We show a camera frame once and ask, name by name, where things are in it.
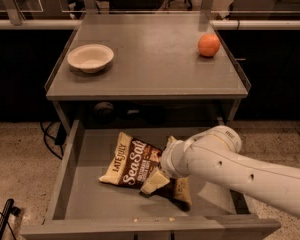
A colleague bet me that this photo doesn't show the open grey top drawer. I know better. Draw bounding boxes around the open grey top drawer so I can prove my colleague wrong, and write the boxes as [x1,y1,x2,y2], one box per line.
[21,119,280,240]

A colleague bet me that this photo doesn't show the black stand base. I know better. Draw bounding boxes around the black stand base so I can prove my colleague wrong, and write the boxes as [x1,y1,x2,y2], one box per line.
[0,198,21,240]

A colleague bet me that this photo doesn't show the black cables on floor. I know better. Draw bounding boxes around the black cables on floor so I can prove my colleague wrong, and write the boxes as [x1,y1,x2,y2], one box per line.
[39,120,68,161]

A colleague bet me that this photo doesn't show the white horizontal rail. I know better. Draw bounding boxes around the white horizontal rail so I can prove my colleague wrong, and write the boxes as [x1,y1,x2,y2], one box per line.
[0,20,300,30]

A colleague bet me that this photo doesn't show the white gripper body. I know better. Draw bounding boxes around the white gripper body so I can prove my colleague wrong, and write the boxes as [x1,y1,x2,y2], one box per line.
[160,140,190,179]

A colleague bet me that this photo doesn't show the white paper bowl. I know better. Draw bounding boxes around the white paper bowl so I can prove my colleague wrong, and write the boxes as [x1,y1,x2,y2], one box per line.
[67,44,114,73]

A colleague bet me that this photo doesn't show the orange fruit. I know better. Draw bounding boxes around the orange fruit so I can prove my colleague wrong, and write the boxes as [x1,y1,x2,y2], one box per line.
[198,34,220,57]

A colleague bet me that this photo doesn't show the brown Sea Salt chip bag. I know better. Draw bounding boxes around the brown Sea Salt chip bag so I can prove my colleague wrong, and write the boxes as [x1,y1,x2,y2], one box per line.
[99,132,192,209]

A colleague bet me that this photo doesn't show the grey cabinet with counter top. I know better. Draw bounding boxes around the grey cabinet with counter top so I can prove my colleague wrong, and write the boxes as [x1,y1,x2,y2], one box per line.
[46,12,250,129]

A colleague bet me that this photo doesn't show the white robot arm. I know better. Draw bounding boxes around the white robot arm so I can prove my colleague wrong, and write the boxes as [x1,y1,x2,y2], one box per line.
[141,126,300,219]

